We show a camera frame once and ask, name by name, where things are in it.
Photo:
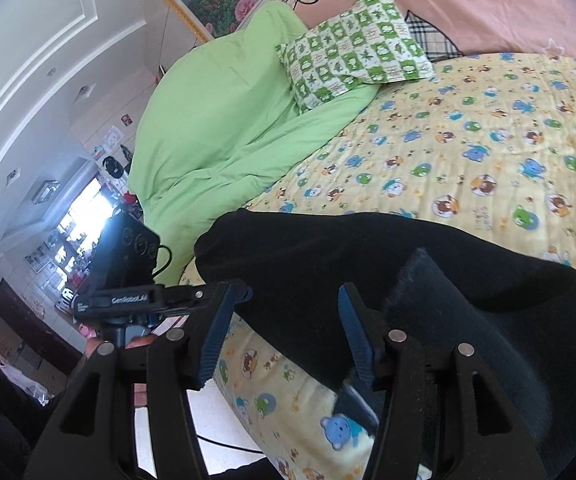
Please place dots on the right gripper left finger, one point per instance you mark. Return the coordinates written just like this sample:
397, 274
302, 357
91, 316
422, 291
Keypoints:
91, 432

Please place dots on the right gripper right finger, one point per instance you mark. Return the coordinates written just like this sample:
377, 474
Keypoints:
479, 432

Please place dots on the green checkered pillow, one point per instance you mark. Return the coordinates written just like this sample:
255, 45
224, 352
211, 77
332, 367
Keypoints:
370, 43

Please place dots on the green duvet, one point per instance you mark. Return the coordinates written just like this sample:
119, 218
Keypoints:
221, 127

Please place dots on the black fleece pants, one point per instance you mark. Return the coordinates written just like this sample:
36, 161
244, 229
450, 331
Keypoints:
436, 283

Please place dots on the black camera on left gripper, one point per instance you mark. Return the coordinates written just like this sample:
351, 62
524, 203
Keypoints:
126, 254

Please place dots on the person's left hand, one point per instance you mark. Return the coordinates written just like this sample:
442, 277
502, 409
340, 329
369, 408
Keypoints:
139, 390

